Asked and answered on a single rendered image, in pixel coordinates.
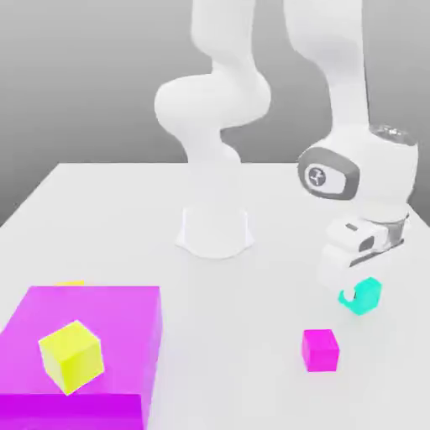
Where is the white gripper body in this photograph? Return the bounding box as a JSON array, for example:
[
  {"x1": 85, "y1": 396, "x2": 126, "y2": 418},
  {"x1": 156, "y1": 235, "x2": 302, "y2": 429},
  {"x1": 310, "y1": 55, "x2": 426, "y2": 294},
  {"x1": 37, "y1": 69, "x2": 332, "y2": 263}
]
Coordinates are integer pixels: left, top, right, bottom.
[{"x1": 317, "y1": 240, "x2": 405, "y2": 294}]

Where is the small magenta cube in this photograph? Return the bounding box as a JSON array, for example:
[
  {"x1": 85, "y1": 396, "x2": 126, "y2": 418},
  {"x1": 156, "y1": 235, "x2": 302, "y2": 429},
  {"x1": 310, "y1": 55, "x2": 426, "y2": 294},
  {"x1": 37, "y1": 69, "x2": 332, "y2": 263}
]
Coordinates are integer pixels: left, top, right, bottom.
[{"x1": 301, "y1": 328, "x2": 340, "y2": 373}]

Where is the large magenta box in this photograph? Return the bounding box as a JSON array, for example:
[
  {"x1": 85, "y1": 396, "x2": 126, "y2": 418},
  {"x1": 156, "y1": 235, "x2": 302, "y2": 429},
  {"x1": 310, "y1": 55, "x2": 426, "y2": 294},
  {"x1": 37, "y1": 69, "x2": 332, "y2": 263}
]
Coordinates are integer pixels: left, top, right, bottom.
[{"x1": 0, "y1": 285, "x2": 164, "y2": 430}]

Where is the small teal cube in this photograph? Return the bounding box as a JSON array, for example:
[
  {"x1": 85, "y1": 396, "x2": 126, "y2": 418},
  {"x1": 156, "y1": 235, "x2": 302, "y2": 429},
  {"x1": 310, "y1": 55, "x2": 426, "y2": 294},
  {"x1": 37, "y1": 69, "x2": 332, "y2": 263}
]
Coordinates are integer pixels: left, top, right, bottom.
[{"x1": 337, "y1": 275, "x2": 384, "y2": 317}]

